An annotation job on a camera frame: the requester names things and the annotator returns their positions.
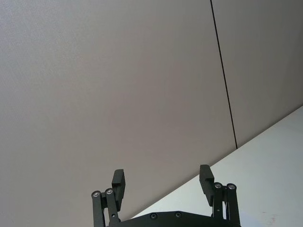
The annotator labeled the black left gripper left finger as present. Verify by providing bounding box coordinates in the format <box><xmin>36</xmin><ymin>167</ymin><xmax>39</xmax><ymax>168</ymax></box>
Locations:
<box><xmin>91</xmin><ymin>168</ymin><xmax>125</xmax><ymax>227</ymax></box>

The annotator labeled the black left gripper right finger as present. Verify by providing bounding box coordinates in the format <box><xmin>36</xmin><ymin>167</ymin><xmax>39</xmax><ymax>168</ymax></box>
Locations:
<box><xmin>199</xmin><ymin>164</ymin><xmax>241</xmax><ymax>222</ymax></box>

